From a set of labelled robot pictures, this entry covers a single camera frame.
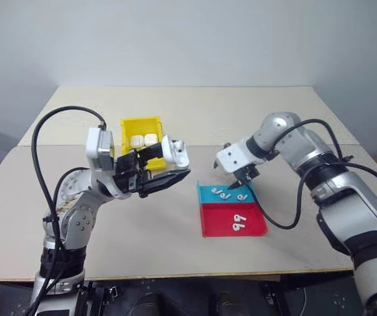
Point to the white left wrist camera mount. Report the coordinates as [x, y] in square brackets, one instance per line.
[96, 148]

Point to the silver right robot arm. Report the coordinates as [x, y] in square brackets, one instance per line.
[350, 197]

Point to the white earbud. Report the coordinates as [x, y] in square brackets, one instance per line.
[215, 190]
[237, 227]
[240, 218]
[242, 197]
[225, 196]

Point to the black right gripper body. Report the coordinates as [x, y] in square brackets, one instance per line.
[248, 173]

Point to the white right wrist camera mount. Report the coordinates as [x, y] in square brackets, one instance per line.
[236, 156]

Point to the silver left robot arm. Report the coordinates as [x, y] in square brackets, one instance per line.
[76, 224]

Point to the closed white earbud case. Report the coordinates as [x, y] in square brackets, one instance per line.
[150, 139]
[137, 142]

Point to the yellow plastic bin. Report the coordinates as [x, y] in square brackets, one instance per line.
[129, 126]

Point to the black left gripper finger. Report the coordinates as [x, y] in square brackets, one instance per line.
[163, 181]
[150, 151]

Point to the red plastic tray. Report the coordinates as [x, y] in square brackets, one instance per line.
[218, 224]

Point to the blue plastic tray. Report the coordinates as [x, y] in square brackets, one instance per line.
[208, 197]

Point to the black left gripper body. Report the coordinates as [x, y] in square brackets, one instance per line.
[127, 174]

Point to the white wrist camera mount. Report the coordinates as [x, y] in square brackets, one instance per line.
[236, 156]
[96, 148]

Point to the white earbud case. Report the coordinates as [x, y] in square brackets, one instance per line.
[137, 142]
[150, 139]
[175, 156]

